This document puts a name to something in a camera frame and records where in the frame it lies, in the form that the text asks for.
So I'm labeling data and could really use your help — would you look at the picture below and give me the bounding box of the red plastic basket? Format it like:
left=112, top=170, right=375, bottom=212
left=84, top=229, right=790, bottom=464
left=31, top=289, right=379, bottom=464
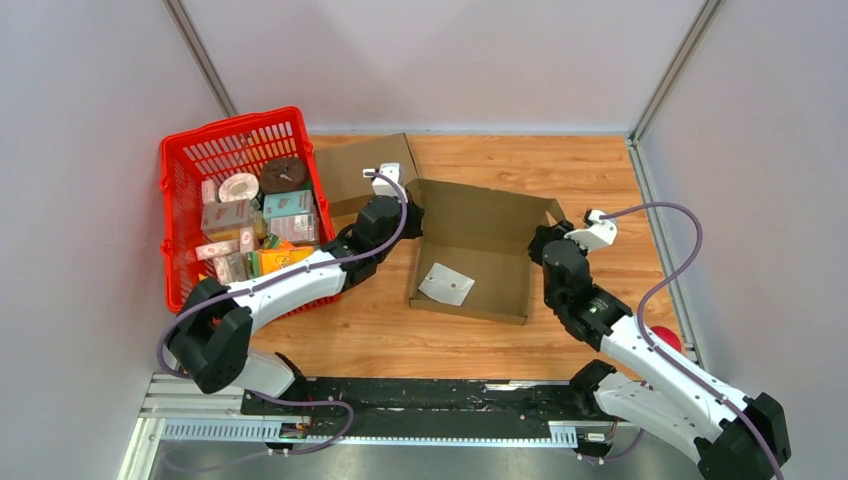
left=160, top=106, right=335, bottom=313

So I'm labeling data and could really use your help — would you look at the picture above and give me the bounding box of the teal snack box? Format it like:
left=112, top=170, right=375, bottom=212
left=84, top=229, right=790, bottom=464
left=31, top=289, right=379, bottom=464
left=262, top=190, right=316, bottom=220

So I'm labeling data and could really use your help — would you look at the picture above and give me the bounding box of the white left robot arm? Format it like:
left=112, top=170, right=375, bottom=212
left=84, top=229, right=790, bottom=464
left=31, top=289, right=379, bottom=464
left=158, top=195, right=424, bottom=415

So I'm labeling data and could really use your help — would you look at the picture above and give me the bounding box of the brown round cake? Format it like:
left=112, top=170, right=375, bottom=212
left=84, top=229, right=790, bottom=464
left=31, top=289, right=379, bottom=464
left=259, top=157, right=310, bottom=195

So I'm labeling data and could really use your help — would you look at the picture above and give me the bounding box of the clear plastic bag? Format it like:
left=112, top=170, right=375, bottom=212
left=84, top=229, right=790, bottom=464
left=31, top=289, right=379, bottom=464
left=418, top=262, right=475, bottom=306

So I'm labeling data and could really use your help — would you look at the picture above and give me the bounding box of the orange snack box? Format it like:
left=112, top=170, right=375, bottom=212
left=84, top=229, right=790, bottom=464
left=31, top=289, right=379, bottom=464
left=246, top=246, right=315, bottom=278

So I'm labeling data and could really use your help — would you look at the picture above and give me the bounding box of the aluminium front rail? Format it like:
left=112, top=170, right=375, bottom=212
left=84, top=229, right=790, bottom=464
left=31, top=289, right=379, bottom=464
left=141, top=375, right=639, bottom=448

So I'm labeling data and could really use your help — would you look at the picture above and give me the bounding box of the brown cardboard box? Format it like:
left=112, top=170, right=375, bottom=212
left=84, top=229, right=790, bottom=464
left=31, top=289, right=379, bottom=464
left=314, top=133, right=418, bottom=218

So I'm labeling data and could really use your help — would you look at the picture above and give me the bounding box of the pink white carton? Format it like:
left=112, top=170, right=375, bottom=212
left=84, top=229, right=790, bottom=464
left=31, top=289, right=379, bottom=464
left=200, top=200, right=256, bottom=242

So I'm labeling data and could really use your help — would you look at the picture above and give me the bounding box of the red apple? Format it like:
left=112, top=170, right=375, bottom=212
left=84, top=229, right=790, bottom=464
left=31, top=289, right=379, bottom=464
left=650, top=326, right=683, bottom=353

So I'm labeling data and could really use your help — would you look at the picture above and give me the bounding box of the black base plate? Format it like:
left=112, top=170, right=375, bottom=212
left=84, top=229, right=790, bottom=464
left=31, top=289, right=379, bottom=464
left=241, top=377, right=613, bottom=440

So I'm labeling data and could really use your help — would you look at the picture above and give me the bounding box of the pink white tape roll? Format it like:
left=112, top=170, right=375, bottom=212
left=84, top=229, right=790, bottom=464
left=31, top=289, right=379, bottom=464
left=218, top=173, right=260, bottom=203

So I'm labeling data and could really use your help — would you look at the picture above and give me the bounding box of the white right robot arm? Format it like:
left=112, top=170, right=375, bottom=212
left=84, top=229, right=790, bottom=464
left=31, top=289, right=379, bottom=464
left=528, top=220, right=792, bottom=479

